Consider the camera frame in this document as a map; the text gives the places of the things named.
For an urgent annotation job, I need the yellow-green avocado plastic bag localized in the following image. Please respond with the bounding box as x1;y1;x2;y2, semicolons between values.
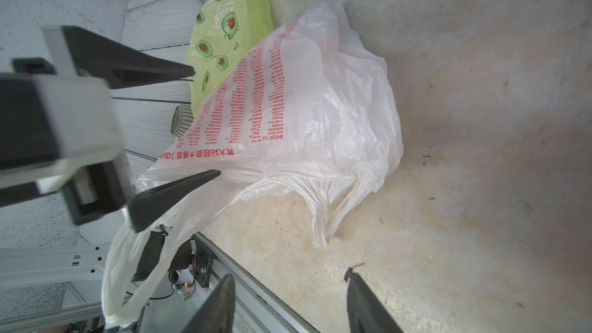
184;0;274;116

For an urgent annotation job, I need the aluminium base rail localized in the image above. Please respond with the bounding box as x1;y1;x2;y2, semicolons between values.
0;230;325;333

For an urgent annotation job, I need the white plastic bag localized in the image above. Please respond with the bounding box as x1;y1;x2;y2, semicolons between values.
100;1;405;330

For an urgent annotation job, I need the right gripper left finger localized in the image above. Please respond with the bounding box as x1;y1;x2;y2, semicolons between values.
181;274;236;333

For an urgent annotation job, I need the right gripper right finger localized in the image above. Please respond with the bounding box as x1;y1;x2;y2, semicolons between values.
344;268;403;333

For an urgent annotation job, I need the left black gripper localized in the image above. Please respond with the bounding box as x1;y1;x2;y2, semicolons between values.
42;26;221;233

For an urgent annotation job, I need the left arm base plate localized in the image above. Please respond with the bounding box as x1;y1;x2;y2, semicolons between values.
131;229;216;290

